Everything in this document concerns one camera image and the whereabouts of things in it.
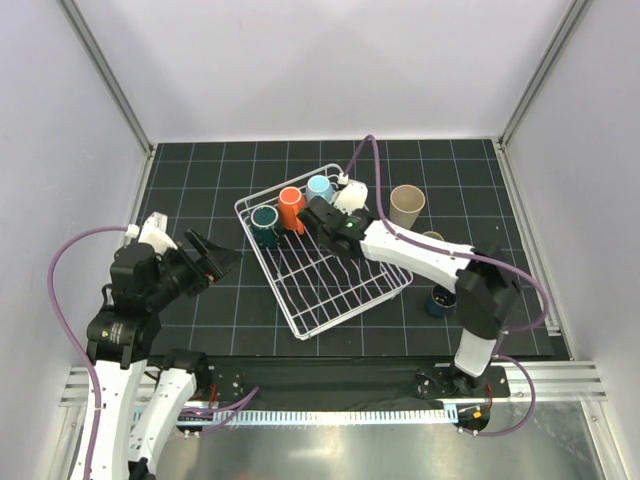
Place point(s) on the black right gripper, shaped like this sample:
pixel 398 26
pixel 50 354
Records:
pixel 345 214

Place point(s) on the light blue mug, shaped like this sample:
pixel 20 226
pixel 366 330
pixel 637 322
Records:
pixel 320 186

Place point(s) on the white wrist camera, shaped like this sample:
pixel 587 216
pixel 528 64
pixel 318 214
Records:
pixel 350 194
pixel 153 232

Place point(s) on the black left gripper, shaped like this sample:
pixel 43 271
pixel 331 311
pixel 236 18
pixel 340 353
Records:
pixel 215 260

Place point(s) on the small beige cup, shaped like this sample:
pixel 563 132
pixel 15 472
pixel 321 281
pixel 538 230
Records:
pixel 433 235

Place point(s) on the white cable duct strip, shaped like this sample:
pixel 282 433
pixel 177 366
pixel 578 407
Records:
pixel 300 418

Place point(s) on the black grid mat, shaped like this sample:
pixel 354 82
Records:
pixel 269 303

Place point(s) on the orange mug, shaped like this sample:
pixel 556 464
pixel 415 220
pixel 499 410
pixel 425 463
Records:
pixel 291 202

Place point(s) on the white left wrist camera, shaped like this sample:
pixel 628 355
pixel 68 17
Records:
pixel 153 232

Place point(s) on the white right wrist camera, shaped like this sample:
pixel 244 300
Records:
pixel 350 194

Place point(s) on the dark blue mug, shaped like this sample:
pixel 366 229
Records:
pixel 440 302

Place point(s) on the dark green mug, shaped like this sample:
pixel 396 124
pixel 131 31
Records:
pixel 266 226

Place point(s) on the white wire dish rack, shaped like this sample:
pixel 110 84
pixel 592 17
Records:
pixel 315 289

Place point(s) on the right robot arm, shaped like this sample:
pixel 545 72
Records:
pixel 484 287

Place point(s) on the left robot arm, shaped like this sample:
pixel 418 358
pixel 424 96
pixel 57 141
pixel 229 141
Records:
pixel 147 275

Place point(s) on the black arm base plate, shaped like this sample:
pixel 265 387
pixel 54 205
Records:
pixel 351 383

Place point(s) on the tall beige cup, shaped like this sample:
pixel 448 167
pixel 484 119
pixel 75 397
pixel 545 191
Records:
pixel 406 203

